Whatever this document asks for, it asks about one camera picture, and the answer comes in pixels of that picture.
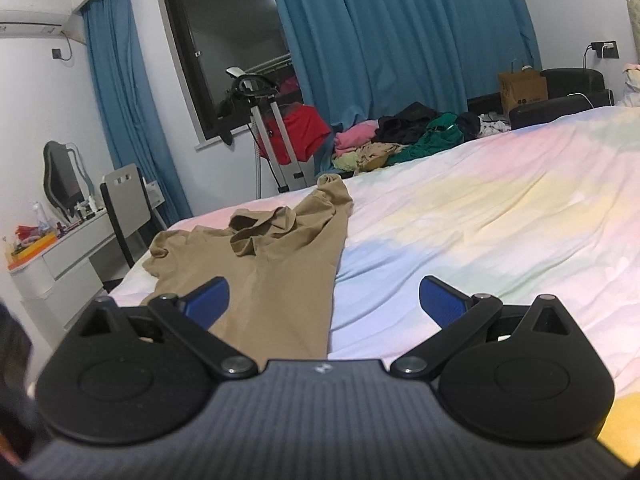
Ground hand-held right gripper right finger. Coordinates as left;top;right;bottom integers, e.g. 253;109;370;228
390;276;574;380

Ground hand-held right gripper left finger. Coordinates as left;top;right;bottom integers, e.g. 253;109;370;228
75;276;259;380

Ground tan t-shirt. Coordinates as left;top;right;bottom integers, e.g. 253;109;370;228
140;174;355;361

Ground bed with pastel sheet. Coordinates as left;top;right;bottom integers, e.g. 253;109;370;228
107;105;640;467

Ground grey black chair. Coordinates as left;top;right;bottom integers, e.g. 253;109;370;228
100;162;169;269

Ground white dressing table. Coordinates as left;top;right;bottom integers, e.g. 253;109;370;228
7;207;121;331

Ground row of small cosmetic bottles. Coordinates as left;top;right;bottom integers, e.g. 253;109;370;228
55;195;104;234

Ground tan garment in pile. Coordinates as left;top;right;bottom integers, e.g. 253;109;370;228
357;142;411;172

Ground green garment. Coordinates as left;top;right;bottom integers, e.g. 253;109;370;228
387;114;466;166

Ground yellow-green garment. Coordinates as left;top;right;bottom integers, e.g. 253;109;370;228
332;152;364;174

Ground garment steamer stand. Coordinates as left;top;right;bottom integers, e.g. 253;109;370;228
217;66;309;196

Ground orange tray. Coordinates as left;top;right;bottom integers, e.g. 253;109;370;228
7;232;59;264

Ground black garment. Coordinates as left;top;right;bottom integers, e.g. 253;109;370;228
375;102;484;145

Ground white patterned garment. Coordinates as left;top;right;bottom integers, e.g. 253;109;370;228
477;112;512;137

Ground pink garment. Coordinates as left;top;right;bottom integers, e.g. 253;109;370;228
334;121;381;157

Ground wavy framed mirror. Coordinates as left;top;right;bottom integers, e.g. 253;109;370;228
42;141;94;211

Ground red garment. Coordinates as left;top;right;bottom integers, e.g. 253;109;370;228
257;105;334;166

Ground narrow blue curtain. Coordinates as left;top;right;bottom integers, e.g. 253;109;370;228
80;0;194;234

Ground dark cloth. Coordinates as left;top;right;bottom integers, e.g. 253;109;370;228
0;300;49;467

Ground yellow cloth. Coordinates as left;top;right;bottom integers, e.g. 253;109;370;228
597;394;640;467

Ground brown paper bag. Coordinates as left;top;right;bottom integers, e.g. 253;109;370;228
497;60;550;117

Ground black sofa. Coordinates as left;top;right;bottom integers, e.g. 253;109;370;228
467;67;615;131

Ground dark framed window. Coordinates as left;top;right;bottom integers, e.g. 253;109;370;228
152;0;301;144

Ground wide blue curtain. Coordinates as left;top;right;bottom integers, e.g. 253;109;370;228
262;0;544;134

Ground pastel pillow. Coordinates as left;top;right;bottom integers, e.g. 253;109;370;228
620;62;640;106

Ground quilted cream headboard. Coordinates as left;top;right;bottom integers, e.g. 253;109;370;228
626;0;640;69

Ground white air conditioner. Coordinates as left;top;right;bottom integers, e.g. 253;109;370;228
0;0;74;36

